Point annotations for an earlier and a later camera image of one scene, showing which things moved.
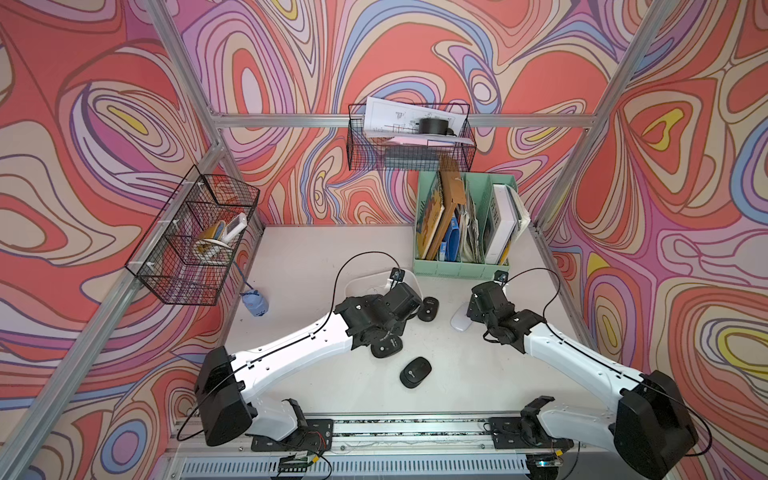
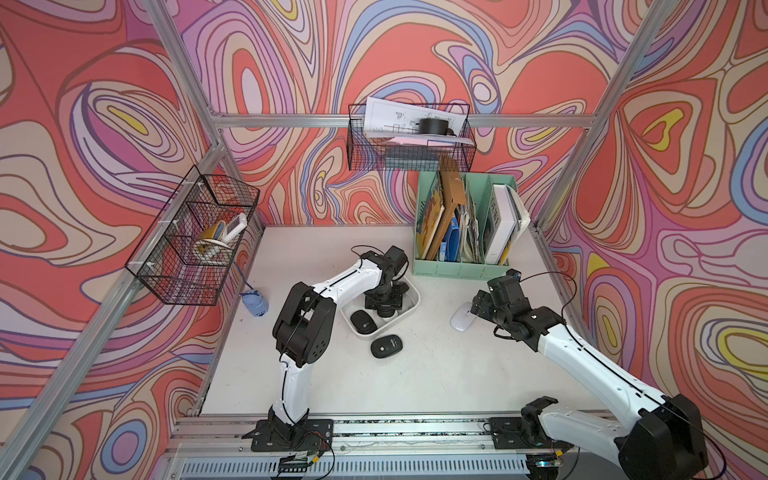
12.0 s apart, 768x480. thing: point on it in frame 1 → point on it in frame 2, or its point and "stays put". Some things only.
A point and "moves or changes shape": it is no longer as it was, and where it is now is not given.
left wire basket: [184, 256] stays put
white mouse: [460, 320] stays put
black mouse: [387, 347] stays put
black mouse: [429, 309] moves or changes shape
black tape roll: [433, 126] stays put
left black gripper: [398, 328] → [396, 300]
